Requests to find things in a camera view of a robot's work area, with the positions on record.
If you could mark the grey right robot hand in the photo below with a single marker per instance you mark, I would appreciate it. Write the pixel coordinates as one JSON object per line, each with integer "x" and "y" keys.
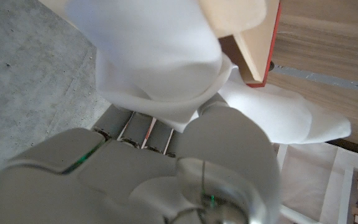
{"x": 120, "y": 180}

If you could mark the white cloth napkin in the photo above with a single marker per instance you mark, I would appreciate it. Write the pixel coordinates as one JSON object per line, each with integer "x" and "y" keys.
{"x": 154, "y": 56}

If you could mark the printed bookshelf backdrop cloth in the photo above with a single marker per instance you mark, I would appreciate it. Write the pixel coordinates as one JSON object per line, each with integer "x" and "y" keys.
{"x": 315, "y": 177}

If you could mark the wooden drawer with red front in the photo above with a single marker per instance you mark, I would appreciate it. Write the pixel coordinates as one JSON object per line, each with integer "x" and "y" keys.
{"x": 256, "y": 46}

